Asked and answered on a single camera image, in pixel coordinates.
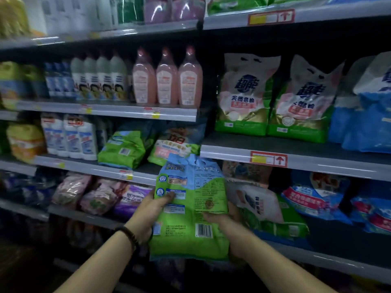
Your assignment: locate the person's left hand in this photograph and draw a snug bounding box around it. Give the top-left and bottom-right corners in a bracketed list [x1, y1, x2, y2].
[125, 191, 176, 245]

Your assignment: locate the person's right hand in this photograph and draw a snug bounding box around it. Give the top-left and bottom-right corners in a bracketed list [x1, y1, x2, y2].
[202, 201, 255, 257]

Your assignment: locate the grey metal shelf board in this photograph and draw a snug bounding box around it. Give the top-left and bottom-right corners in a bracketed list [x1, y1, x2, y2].
[0, 20, 203, 51]
[203, 0, 391, 31]
[200, 132, 391, 182]
[0, 154, 161, 186]
[0, 99, 198, 122]
[0, 198, 127, 231]
[260, 215, 391, 285]

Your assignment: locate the red yellow price tag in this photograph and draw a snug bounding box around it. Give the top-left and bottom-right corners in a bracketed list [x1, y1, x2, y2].
[247, 9, 296, 26]
[250, 151, 288, 168]

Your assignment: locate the yellow oil bottle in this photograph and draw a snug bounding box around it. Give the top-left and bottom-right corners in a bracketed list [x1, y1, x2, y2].
[0, 0, 31, 38]

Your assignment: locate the person's right forearm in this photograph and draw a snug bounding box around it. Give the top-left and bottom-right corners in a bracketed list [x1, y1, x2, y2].
[237, 239, 338, 293]

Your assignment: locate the white blue cleaner bottle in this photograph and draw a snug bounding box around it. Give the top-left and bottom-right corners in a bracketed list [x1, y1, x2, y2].
[78, 117, 99, 161]
[41, 113, 68, 157]
[63, 114, 83, 159]

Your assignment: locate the row of white bottles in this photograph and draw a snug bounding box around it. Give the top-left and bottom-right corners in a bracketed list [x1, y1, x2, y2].
[29, 0, 119, 34]

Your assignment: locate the person's left forearm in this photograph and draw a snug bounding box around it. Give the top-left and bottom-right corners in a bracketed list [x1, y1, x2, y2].
[54, 229, 138, 293]

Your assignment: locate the yellow green refill pouch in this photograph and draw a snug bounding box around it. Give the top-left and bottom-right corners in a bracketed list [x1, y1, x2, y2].
[0, 61, 46, 101]

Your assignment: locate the brown patterned bag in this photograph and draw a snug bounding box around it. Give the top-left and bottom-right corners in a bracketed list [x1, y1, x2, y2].
[222, 161, 273, 189]

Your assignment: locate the green and blue detergent bag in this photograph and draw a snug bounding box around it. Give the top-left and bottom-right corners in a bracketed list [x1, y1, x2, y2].
[149, 153, 230, 261]

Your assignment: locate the pink refill pouch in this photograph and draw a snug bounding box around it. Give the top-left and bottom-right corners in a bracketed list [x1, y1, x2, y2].
[144, 0, 172, 24]
[171, 0, 206, 22]

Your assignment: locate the green bottle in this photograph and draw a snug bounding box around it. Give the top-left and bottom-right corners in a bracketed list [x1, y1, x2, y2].
[117, 0, 145, 24]

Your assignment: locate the blue bag red label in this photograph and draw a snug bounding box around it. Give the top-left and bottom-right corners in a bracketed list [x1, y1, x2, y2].
[282, 170, 352, 225]
[350, 192, 391, 236]

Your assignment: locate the pink liquid bottle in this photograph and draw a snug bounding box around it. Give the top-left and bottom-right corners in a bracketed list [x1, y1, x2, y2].
[132, 47, 157, 105]
[178, 46, 203, 108]
[156, 47, 179, 106]

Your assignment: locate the blue green bag pink label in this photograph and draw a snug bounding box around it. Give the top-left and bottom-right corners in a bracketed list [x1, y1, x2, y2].
[147, 124, 208, 167]

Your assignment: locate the yellow detergent bag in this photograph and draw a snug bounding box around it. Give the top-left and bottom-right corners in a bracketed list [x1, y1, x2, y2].
[6, 123, 47, 164]

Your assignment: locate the blue white washing powder bag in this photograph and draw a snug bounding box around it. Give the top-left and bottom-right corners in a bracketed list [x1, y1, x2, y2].
[342, 51, 391, 154]
[328, 55, 376, 144]

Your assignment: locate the white cartoon label bottle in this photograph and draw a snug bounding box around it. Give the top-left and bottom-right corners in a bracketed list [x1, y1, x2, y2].
[109, 54, 129, 102]
[70, 57, 87, 100]
[83, 55, 100, 100]
[96, 55, 113, 101]

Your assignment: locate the black beaded bracelet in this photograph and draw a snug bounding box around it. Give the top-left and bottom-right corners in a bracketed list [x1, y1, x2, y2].
[115, 226, 140, 252]

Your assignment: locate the pink floral powder bag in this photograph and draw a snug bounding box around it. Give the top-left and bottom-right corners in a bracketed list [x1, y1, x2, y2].
[51, 173, 93, 208]
[79, 179, 126, 216]

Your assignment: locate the white green washing powder bag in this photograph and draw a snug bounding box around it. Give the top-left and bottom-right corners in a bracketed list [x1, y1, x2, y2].
[215, 53, 281, 137]
[268, 54, 345, 144]

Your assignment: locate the purple powder bag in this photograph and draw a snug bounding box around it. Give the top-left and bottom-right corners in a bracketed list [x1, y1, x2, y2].
[114, 184, 154, 219]

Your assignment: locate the row of blue bottles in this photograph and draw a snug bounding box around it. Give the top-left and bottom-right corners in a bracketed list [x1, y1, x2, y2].
[44, 61, 76, 98]

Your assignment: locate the white green lying powder bag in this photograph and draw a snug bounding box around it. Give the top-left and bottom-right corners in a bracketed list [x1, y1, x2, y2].
[225, 179, 310, 239]

